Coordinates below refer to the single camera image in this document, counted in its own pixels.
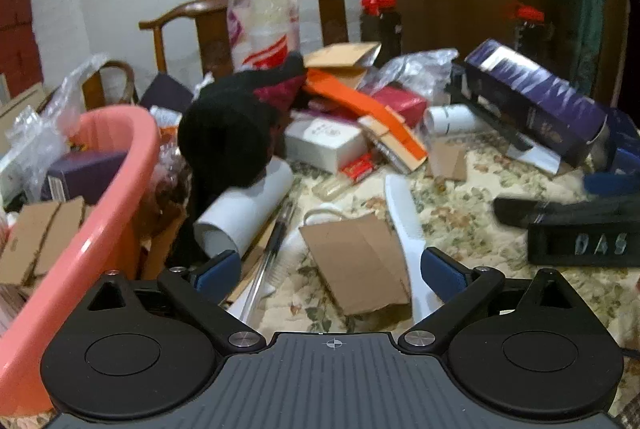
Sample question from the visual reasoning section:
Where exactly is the small purple box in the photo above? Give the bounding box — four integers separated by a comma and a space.
40, 150, 128, 205

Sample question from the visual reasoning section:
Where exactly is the black and red garment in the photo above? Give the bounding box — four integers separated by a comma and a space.
170, 52, 308, 267

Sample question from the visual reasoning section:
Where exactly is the dark purple bag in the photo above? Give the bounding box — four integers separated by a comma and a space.
139, 73, 195, 112

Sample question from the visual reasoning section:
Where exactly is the dark jar with red lid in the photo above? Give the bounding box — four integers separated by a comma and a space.
507, 0, 553, 55
360, 0, 403, 57

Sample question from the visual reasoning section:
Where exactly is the white rectangular box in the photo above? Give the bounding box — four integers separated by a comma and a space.
284, 113, 368, 174

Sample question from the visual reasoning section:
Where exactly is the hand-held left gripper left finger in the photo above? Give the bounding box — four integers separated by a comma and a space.
87, 250, 265, 355

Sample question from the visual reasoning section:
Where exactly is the crumpled clear plastic bag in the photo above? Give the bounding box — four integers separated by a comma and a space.
360, 48, 460, 102

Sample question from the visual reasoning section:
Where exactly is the clear plastic cup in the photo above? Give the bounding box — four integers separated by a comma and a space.
270, 229, 308, 295

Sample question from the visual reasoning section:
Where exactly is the orange flat strip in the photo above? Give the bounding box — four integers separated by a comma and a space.
304, 69, 428, 162

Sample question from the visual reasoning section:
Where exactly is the black pen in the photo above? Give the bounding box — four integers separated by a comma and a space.
240, 202, 296, 325

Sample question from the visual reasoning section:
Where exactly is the folded cardboard piece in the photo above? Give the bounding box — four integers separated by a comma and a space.
0, 196, 96, 287

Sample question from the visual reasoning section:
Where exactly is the white paper tube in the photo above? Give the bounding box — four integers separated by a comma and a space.
194, 158, 295, 260

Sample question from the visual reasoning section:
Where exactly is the small glass bottle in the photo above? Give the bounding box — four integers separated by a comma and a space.
314, 174, 358, 201

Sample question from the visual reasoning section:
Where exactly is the long purple wave-print box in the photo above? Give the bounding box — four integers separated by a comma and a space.
462, 39, 608, 175

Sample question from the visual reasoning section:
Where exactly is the red flat box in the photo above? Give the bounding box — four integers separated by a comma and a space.
370, 84, 428, 127

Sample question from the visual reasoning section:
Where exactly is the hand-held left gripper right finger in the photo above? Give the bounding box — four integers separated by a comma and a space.
397, 247, 578, 354

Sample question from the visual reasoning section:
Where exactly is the tan cardboard sleeve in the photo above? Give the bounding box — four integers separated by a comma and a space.
357, 106, 430, 174

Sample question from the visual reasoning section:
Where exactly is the floral cloth covered desktop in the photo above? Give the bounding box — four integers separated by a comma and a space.
140, 124, 640, 410

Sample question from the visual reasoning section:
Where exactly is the white cylindrical bottle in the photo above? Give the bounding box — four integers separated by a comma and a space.
424, 104, 483, 137

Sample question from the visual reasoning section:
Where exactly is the small red packet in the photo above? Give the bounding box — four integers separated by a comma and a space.
339, 154, 375, 182

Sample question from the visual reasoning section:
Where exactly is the small brown cardboard piece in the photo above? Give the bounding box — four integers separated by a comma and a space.
427, 142, 468, 182

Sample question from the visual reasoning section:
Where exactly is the red-topped bag of cups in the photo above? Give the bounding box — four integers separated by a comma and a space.
222, 0, 301, 72

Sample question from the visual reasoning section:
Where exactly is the brown kraft paper bag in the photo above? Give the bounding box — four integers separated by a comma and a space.
304, 42, 382, 90

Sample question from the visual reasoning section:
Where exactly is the large brown cardboard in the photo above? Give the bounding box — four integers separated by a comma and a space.
299, 212, 413, 316

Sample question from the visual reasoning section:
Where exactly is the stack of red boxes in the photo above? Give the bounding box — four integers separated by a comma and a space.
0, 0, 43, 97

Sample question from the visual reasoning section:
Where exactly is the pink plastic basin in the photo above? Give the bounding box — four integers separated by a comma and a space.
0, 106, 162, 415

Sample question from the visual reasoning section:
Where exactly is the white plastic comb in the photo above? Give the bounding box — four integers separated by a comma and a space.
384, 174, 441, 325

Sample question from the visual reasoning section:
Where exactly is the round-back wooden chair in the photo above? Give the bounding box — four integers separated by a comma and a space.
82, 60, 139, 110

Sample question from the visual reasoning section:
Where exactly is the black and white box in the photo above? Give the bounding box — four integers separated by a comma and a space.
445, 63, 481, 107

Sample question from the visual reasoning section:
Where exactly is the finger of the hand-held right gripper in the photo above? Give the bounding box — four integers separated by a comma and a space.
492, 195, 640, 226

